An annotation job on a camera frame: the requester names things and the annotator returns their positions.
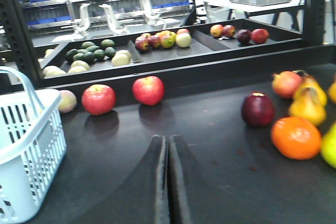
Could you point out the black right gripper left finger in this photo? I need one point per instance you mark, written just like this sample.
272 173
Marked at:
161 205

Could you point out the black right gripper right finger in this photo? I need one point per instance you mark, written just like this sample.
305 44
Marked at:
178 201

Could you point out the light blue plastic basket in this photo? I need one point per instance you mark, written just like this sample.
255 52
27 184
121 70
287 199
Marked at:
32 148

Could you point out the bright red apple right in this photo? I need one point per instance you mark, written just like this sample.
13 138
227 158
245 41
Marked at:
148 90

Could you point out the bright red apple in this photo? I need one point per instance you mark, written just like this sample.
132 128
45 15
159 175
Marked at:
98 99
148 90

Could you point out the bright red apple left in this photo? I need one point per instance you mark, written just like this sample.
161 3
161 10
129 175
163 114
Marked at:
98 99

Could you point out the pale peach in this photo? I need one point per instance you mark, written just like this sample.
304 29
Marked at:
68 101

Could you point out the dark maroon apple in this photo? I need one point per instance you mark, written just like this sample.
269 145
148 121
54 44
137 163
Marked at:
257 109

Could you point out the black upper shelf tray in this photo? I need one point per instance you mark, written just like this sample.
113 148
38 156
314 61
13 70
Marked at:
203 48

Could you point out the orange fruit near gripper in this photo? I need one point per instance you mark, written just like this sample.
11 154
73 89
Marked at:
296 138

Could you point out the yellow pear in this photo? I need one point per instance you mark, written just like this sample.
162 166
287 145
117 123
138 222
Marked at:
309 101

